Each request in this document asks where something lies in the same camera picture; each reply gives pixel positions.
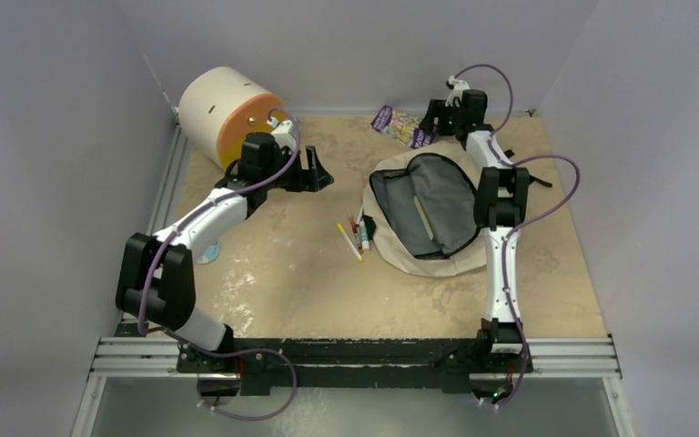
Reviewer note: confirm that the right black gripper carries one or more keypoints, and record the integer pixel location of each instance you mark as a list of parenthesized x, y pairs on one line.
[(436, 109)]

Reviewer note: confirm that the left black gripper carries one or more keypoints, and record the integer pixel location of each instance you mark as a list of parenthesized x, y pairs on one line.
[(308, 180)]

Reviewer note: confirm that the purple paperback book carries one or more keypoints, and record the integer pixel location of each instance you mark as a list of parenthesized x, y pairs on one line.
[(403, 127)]

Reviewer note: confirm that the beige canvas backpack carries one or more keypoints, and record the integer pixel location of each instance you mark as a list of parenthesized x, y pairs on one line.
[(445, 178)]

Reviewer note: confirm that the green activity book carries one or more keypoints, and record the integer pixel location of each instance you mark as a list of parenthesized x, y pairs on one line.
[(424, 217)]

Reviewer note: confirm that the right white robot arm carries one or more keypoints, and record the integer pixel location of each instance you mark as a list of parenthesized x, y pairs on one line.
[(499, 209)]

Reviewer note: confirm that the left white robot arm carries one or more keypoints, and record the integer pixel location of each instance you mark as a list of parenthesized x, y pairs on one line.
[(156, 281)]

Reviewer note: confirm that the yellow marker pen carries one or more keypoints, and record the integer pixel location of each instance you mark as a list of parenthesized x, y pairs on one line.
[(350, 242)]

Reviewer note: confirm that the red orange pen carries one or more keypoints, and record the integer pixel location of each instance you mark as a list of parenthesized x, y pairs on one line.
[(355, 232)]

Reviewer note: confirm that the green white glue stick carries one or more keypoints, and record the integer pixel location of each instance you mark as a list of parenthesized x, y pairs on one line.
[(364, 236)]

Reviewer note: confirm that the round white drawer cabinet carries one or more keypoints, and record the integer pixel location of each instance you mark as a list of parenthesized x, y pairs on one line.
[(219, 108)]

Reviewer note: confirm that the light blue packaged item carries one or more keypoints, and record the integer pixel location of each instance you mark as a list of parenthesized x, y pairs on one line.
[(210, 254)]

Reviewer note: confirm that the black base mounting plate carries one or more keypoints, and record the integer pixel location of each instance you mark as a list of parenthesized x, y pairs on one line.
[(450, 365)]

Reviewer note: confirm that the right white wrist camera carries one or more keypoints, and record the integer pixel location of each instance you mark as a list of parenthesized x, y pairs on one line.
[(456, 86)]

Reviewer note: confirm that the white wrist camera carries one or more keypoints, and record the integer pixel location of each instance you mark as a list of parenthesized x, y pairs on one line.
[(456, 86), (283, 130)]

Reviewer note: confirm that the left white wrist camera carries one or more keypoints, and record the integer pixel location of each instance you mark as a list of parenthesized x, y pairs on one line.
[(283, 130)]

